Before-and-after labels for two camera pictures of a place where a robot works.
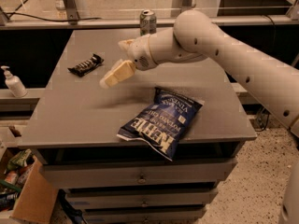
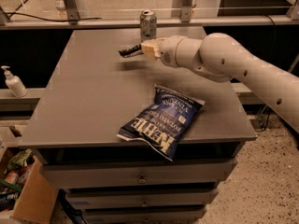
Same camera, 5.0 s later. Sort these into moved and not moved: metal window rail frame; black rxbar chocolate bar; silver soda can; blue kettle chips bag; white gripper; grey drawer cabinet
Moved: black rxbar chocolate bar; white gripper
Not moved: metal window rail frame; grey drawer cabinet; blue kettle chips bag; silver soda can
